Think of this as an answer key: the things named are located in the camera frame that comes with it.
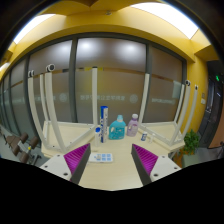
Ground pale purple bottle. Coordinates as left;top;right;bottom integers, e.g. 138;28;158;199
127;114;138;137

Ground small white blue jar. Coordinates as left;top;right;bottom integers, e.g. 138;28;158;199
141;132;148;141

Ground upturned white table right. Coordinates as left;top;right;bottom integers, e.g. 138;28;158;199
139;74;198;147

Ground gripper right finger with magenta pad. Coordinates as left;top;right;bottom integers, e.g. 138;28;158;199
131;144;180;185

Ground teal detergent bottle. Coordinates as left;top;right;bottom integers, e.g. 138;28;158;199
109;115;126;140

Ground upturned white table left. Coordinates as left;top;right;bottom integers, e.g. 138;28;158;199
28;64;98;153

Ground upturned white table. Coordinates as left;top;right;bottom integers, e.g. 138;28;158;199
139;74;198;147
28;64;98;153

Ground green potted plant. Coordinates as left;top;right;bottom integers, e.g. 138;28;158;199
183;130;199;155

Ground small white blue-capped bottle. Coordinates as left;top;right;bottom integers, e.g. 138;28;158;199
95;127;101;147

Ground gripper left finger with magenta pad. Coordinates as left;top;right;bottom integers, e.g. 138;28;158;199
41;144;91;184

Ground tall blue white tube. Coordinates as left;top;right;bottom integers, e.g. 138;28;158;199
100;106;108;143

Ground brown office chairs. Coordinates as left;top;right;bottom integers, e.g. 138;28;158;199
4;132;40;165

